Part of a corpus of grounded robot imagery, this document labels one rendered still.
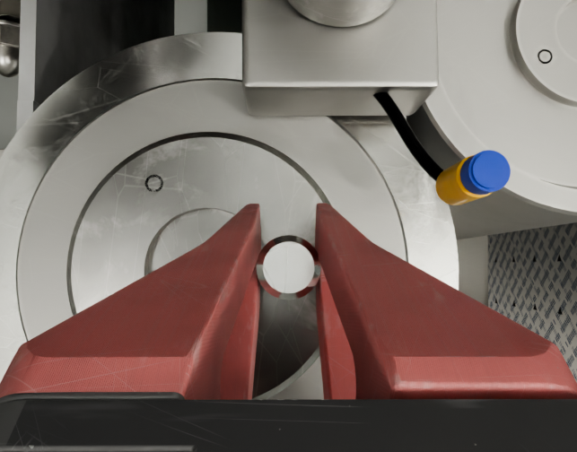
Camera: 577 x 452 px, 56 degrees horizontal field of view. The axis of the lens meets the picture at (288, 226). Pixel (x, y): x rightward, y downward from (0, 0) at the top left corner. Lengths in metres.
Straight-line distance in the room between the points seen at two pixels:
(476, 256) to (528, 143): 0.34
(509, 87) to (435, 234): 0.06
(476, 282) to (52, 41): 0.42
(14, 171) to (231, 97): 0.07
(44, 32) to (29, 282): 0.08
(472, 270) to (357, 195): 0.37
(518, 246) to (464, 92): 0.21
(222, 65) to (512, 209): 0.11
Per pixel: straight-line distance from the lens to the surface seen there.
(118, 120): 0.17
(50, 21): 0.21
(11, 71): 0.57
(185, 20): 2.65
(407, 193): 0.17
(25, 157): 0.18
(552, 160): 0.20
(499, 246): 0.42
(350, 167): 0.16
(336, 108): 0.16
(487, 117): 0.19
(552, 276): 0.35
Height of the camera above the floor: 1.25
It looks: 4 degrees down
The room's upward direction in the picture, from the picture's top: 179 degrees clockwise
